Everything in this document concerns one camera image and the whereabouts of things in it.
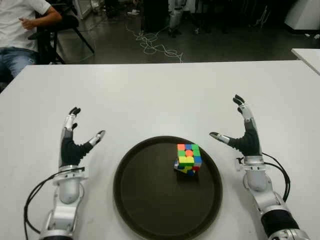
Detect dark brown round plate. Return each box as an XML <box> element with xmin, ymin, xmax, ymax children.
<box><xmin>112</xmin><ymin>135</ymin><xmax>224</xmax><ymax>236</ymax></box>

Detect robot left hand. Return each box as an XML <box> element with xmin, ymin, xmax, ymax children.
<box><xmin>58</xmin><ymin>106</ymin><xmax>106</xmax><ymax>168</ymax></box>

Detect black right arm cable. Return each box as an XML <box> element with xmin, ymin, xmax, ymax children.
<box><xmin>262</xmin><ymin>152</ymin><xmax>291</xmax><ymax>202</ymax></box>

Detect folded metal stand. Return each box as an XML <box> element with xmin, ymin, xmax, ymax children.
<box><xmin>254</xmin><ymin>4</ymin><xmax>272</xmax><ymax>28</ymax></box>

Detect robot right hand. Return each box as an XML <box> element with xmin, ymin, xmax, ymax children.
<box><xmin>209</xmin><ymin>94</ymin><xmax>263</xmax><ymax>158</ymax></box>

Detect black chair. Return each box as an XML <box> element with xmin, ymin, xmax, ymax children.
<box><xmin>27</xmin><ymin>0</ymin><xmax>96</xmax><ymax>65</ymax></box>

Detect white cabinet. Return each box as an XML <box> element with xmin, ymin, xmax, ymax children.
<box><xmin>284</xmin><ymin>0</ymin><xmax>320</xmax><ymax>35</ymax></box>

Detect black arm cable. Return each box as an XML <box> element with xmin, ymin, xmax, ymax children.
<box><xmin>23</xmin><ymin>167</ymin><xmax>86</xmax><ymax>235</ymax></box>
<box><xmin>262</xmin><ymin>152</ymin><xmax>291</xmax><ymax>202</ymax></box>

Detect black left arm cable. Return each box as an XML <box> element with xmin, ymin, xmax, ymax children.
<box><xmin>23</xmin><ymin>167</ymin><xmax>86</xmax><ymax>235</ymax></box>

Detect white side table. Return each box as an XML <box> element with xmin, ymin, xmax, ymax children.
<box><xmin>291</xmin><ymin>48</ymin><xmax>320</xmax><ymax>76</ymax></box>

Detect tangled white floor cable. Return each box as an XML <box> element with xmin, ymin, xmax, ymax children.
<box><xmin>124</xmin><ymin>18</ymin><xmax>185</xmax><ymax>63</ymax></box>

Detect seated person white shirt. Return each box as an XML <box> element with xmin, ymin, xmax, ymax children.
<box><xmin>0</xmin><ymin>0</ymin><xmax>63</xmax><ymax>83</ymax></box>

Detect silver humanoid robot legs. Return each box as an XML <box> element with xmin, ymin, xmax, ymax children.
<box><xmin>167</xmin><ymin>0</ymin><xmax>187</xmax><ymax>38</ymax></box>

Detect black cabinet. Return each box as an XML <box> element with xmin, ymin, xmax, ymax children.
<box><xmin>139</xmin><ymin>0</ymin><xmax>172</xmax><ymax>33</ymax></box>

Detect white panel board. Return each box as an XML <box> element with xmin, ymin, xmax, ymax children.
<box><xmin>73</xmin><ymin>0</ymin><xmax>92</xmax><ymax>20</ymax></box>

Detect multicolour Rubik's cube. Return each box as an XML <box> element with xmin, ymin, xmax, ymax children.
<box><xmin>173</xmin><ymin>143</ymin><xmax>203</xmax><ymax>176</ymax></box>

